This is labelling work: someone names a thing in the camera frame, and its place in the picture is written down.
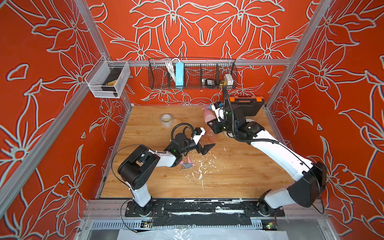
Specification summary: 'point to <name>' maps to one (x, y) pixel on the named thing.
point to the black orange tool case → (246, 105)
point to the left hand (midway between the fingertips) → (210, 137)
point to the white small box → (228, 79)
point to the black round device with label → (210, 82)
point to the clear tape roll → (166, 120)
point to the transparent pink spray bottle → (209, 137)
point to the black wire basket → (198, 73)
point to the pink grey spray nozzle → (189, 164)
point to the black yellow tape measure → (222, 83)
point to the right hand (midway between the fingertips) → (206, 122)
